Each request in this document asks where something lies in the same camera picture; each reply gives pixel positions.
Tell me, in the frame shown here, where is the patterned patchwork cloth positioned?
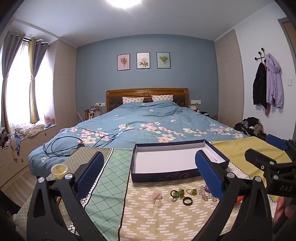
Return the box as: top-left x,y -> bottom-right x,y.
13,139 -> 278,241

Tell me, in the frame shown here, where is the light pile of clothes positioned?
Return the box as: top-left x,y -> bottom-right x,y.
15,123 -> 45,139

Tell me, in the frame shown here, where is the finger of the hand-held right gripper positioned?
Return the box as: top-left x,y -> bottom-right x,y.
245,148 -> 284,173
265,134 -> 296,159

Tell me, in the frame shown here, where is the clear bead bracelet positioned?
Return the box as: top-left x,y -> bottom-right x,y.
199,185 -> 219,202

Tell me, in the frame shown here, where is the wooden door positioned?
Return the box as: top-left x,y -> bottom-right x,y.
278,17 -> 296,61

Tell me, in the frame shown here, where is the wooden bed headboard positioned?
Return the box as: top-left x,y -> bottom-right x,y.
106,88 -> 189,112

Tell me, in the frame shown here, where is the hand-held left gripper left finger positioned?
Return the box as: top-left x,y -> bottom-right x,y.
26,151 -> 109,241

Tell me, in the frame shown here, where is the navy cardboard box lid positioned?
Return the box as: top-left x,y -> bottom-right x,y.
131,139 -> 230,183

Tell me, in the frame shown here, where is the dark pile of clothes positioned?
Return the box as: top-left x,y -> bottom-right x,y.
234,117 -> 266,139

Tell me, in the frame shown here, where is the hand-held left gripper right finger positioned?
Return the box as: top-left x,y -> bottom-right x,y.
195,149 -> 274,241

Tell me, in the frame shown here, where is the pink framed flower picture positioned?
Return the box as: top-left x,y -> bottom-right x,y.
117,54 -> 130,71

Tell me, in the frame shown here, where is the bed with blue floral duvet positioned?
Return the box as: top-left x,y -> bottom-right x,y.
28,101 -> 250,176

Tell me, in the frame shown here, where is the green framed leaf picture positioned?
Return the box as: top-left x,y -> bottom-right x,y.
157,52 -> 171,69

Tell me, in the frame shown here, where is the beige wardrobe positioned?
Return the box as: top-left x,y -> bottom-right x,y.
53,39 -> 78,130
214,29 -> 243,127

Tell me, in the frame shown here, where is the ceiling lamp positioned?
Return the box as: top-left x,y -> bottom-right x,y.
106,0 -> 142,10

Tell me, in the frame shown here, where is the nightstand bottles and organizer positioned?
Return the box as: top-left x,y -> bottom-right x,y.
84,104 -> 104,120

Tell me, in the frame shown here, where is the window seat cabinet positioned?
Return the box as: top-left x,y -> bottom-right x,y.
0,125 -> 57,172

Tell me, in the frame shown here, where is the yellow plastic cup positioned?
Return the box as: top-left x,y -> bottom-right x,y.
51,164 -> 68,180

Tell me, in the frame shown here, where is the black charger cable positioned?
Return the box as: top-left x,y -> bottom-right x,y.
43,134 -> 116,158

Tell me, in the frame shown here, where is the yellow and grey curtain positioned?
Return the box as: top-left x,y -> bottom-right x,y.
28,37 -> 49,123

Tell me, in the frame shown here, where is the white framed flower picture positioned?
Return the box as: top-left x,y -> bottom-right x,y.
137,52 -> 150,69

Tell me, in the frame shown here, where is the person's right hand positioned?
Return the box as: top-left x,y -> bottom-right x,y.
273,197 -> 296,234

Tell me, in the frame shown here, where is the dotted pillow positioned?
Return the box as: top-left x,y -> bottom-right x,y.
151,95 -> 174,102
122,97 -> 144,104

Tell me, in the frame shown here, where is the black wall coat rack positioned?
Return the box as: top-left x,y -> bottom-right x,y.
254,47 -> 271,63

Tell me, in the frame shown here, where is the black jacket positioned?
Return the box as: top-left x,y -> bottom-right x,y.
253,62 -> 267,109

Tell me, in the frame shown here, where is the yellow cloth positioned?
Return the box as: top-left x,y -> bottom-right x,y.
210,136 -> 293,183

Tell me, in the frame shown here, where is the purple jacket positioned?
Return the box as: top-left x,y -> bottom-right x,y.
266,53 -> 284,108

